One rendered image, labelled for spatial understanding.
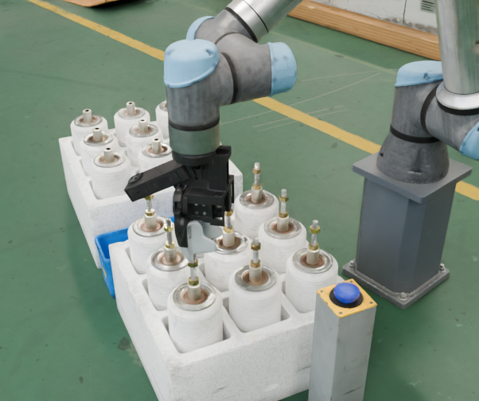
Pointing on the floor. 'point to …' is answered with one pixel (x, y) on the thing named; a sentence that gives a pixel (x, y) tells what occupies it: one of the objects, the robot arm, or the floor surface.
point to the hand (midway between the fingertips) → (188, 252)
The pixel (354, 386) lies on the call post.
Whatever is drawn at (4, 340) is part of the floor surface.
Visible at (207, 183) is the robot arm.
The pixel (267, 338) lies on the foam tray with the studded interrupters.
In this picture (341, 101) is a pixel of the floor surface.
